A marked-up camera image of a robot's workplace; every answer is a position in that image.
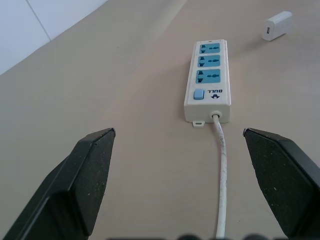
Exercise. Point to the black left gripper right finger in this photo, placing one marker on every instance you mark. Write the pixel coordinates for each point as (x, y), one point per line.
(282, 180)

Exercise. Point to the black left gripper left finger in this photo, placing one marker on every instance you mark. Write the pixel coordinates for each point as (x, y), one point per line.
(75, 180)

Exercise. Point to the white power strip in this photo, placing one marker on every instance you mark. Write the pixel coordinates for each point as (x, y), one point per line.
(208, 82)

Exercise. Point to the white USB charger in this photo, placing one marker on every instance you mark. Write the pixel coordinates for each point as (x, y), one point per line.
(278, 26)

